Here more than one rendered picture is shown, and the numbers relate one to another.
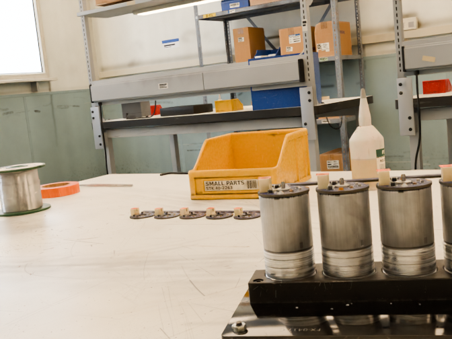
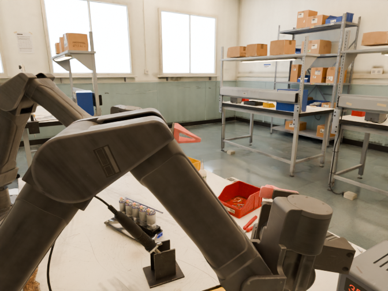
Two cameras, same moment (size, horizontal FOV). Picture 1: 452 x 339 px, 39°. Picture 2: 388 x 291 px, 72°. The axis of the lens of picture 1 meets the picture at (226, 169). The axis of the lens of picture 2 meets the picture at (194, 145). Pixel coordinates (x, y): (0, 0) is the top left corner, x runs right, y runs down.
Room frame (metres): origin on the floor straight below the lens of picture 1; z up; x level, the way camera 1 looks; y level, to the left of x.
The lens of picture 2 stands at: (-0.26, -0.48, 1.16)
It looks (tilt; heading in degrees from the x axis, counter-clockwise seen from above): 15 degrees down; 23
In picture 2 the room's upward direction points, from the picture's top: straight up
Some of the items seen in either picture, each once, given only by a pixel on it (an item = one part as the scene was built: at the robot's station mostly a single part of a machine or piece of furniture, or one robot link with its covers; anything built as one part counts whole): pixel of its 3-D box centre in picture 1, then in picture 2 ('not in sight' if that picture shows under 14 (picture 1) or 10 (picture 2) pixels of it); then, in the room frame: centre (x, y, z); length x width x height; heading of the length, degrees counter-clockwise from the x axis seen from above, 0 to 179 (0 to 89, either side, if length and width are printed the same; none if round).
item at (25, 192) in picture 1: (19, 188); not in sight; (0.70, 0.23, 0.78); 0.06 x 0.06 x 0.05
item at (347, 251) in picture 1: (346, 237); (130, 211); (0.29, -0.05, 0.79); 0.02 x 0.02 x 0.05
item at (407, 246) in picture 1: (407, 234); (137, 214); (0.29, -0.08, 0.79); 0.02 x 0.02 x 0.05
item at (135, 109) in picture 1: (136, 109); (236, 99); (3.58, 0.47, 0.80); 0.15 x 0.12 x 0.10; 166
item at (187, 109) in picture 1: (186, 109); (253, 103); (3.40, 0.18, 0.77); 0.24 x 0.16 x 0.04; 52
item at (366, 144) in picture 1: (366, 138); (202, 172); (0.63, -0.14, 0.80); 0.03 x 0.03 x 0.10
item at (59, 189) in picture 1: (56, 189); not in sight; (0.81, 0.22, 0.76); 0.06 x 0.06 x 0.01
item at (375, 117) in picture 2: not in sight; (375, 115); (2.55, -1.06, 0.80); 0.15 x 0.12 x 0.10; 147
